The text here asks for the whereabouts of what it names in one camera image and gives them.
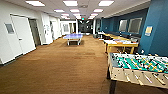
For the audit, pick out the blue ping pong table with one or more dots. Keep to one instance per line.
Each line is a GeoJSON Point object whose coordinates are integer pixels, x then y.
{"type": "Point", "coordinates": [74, 36]}

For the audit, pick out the yellow air hockey table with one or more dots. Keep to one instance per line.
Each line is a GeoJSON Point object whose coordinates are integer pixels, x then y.
{"type": "Point", "coordinates": [120, 43]}

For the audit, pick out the rectangular ceiling light panel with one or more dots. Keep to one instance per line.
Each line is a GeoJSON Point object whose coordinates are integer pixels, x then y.
{"type": "Point", "coordinates": [35, 3]}
{"type": "Point", "coordinates": [98, 10]}
{"type": "Point", "coordinates": [75, 10]}
{"type": "Point", "coordinates": [106, 3]}
{"type": "Point", "coordinates": [59, 10]}
{"type": "Point", "coordinates": [70, 3]}

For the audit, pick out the green foosball table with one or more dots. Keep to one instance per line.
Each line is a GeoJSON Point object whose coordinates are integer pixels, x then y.
{"type": "Point", "coordinates": [140, 65]}

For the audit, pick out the white hallway door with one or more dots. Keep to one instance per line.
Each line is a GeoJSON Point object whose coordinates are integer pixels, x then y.
{"type": "Point", "coordinates": [23, 35]}

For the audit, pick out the grey framed wall window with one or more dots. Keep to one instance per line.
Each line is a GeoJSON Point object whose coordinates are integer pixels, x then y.
{"type": "Point", "coordinates": [123, 25]}
{"type": "Point", "coordinates": [135, 25]}

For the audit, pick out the yellow paper wall notice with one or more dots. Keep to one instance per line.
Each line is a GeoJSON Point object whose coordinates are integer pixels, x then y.
{"type": "Point", "coordinates": [149, 31]}

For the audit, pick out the grey wall sign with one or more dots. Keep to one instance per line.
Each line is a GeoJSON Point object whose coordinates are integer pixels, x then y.
{"type": "Point", "coordinates": [9, 28]}

